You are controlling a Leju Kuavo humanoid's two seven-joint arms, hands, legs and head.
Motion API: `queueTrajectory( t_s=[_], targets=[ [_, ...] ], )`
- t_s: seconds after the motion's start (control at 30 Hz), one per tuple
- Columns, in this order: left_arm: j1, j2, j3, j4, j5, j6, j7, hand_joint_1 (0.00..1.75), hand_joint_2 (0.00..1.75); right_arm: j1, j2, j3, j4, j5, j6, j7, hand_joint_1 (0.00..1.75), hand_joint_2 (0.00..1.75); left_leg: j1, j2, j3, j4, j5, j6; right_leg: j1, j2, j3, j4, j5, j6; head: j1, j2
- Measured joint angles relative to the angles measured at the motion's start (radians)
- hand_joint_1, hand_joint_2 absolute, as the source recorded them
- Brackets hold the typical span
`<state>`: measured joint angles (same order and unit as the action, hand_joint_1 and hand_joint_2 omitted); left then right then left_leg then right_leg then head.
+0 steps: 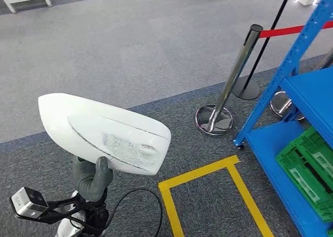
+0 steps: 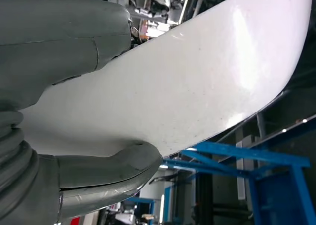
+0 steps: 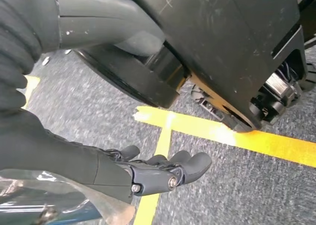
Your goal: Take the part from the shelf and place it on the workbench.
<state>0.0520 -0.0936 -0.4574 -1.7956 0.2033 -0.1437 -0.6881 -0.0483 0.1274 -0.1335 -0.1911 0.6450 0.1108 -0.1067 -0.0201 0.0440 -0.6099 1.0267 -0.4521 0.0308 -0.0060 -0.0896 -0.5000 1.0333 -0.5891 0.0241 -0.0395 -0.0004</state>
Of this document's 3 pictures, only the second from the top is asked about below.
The blue metal shelf rack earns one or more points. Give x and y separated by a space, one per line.
246 155

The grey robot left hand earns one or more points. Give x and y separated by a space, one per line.
61 47

